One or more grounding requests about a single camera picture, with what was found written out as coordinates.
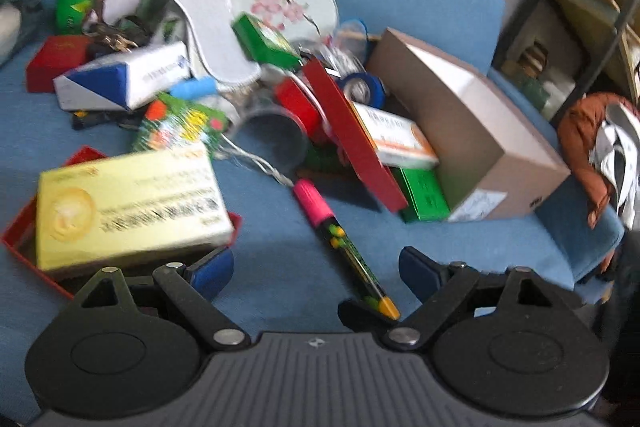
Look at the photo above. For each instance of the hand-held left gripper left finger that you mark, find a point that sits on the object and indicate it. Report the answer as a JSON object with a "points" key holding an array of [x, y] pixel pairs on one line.
{"points": [[212, 266]]}

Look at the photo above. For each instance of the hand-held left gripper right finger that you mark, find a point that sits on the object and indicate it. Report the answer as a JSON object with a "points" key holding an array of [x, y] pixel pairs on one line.
{"points": [[417, 268]]}

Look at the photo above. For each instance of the yellow cardboard box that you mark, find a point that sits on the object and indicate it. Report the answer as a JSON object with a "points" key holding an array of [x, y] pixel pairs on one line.
{"points": [[125, 207]]}

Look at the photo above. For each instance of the brown cardboard box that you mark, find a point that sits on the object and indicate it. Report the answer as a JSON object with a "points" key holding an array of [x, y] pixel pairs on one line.
{"points": [[475, 142]]}

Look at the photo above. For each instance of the red tray box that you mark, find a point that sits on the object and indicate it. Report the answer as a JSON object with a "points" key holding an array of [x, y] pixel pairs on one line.
{"points": [[20, 232]]}

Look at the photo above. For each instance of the white and blue box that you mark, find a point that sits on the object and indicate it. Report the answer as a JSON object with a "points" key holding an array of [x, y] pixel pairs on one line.
{"points": [[145, 74]]}

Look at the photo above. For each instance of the flat green box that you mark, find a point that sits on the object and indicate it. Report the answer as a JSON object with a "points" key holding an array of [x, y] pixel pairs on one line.
{"points": [[422, 197]]}

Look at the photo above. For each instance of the pink marker pen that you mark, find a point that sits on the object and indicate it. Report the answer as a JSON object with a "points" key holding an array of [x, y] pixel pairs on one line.
{"points": [[312, 202]]}

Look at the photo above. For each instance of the orange white medicine box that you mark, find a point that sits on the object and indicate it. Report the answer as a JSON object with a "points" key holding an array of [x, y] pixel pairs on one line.
{"points": [[395, 134]]}

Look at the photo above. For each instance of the clear tape roll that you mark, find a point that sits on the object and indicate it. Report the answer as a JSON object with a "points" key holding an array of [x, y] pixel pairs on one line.
{"points": [[250, 127]]}

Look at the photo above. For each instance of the colourful green snack packet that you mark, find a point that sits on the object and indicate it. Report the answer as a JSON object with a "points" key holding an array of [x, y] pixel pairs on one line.
{"points": [[175, 127]]}

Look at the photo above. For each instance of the red flat box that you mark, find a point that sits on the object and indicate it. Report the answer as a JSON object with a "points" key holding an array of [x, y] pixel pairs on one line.
{"points": [[350, 132]]}

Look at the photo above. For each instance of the light blue eraser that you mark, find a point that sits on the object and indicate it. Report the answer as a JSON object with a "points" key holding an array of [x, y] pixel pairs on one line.
{"points": [[195, 88]]}

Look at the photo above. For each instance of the blue tape roll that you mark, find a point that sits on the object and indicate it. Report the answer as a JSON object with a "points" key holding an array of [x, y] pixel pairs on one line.
{"points": [[374, 87]]}

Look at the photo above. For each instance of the orange jacket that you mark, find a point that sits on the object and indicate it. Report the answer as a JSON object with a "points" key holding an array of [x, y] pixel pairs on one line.
{"points": [[575, 142]]}

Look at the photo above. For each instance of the grey white cloth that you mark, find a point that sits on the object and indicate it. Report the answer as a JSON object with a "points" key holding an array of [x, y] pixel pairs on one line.
{"points": [[620, 157]]}

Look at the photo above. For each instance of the small green box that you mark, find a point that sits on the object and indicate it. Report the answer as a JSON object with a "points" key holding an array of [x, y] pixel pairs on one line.
{"points": [[260, 39]]}

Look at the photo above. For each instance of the white shoe insole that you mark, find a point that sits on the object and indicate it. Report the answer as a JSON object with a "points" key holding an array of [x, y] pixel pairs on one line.
{"points": [[210, 22]]}

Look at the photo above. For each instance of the bunch of keys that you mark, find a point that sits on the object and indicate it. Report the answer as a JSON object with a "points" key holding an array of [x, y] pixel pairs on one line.
{"points": [[115, 38]]}

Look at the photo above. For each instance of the small red box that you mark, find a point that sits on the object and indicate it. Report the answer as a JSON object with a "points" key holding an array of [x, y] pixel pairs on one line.
{"points": [[50, 62]]}

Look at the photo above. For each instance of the round floral fan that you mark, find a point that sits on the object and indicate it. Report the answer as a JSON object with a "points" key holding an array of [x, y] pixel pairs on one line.
{"points": [[280, 2]]}

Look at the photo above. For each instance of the white object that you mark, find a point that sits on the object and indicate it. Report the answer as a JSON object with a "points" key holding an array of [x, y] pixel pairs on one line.
{"points": [[7, 32]]}

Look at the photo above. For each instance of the black metal shelf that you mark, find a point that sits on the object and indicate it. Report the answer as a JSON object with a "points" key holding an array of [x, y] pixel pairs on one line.
{"points": [[620, 7]]}

